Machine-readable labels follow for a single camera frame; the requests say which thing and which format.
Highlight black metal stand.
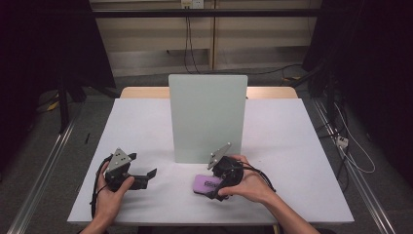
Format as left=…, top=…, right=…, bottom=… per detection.
left=56, top=73, right=71, bottom=135

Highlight black tangled floor cables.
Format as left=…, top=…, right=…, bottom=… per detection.
left=316, top=119, right=351, bottom=193

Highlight white cable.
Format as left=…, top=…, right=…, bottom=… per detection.
left=333, top=101, right=377, bottom=175

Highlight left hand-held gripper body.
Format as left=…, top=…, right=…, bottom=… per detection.
left=103, top=147, right=138, bottom=193

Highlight metal floor rail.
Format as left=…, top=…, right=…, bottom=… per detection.
left=311, top=97, right=397, bottom=234
left=6, top=109, right=83, bottom=234

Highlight black hanging wall cables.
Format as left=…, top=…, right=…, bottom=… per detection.
left=182, top=16, right=203, bottom=75

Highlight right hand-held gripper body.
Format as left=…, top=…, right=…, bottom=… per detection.
left=206, top=141, right=244, bottom=193

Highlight white wall socket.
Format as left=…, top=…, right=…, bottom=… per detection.
left=180, top=0, right=206, bottom=10

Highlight person's left hand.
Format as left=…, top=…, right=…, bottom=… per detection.
left=96, top=161, right=136, bottom=225

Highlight purple whiteboard eraser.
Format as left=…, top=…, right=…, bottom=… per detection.
left=192, top=174, right=226, bottom=197

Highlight black curtain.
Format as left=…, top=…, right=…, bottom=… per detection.
left=301, top=0, right=413, bottom=188
left=0, top=0, right=117, bottom=174

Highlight black horizontal bar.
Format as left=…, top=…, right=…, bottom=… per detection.
left=90, top=8, right=323, bottom=19

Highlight white table mat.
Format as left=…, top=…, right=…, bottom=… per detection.
left=66, top=97, right=356, bottom=226

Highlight frosted glass whiteboard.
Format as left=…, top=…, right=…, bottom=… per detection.
left=168, top=73, right=249, bottom=165

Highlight person's right hand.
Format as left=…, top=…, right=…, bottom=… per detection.
left=217, top=154, right=278, bottom=207

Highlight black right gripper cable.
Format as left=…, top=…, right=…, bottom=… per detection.
left=237, top=160, right=278, bottom=193

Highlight wooden table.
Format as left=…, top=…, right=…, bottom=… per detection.
left=119, top=85, right=299, bottom=100

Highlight white power strip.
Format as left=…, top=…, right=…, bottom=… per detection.
left=335, top=135, right=350, bottom=149

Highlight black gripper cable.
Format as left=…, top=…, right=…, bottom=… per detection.
left=237, top=160, right=278, bottom=193
left=89, top=155, right=112, bottom=219

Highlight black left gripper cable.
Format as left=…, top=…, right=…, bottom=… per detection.
left=89, top=155, right=112, bottom=219

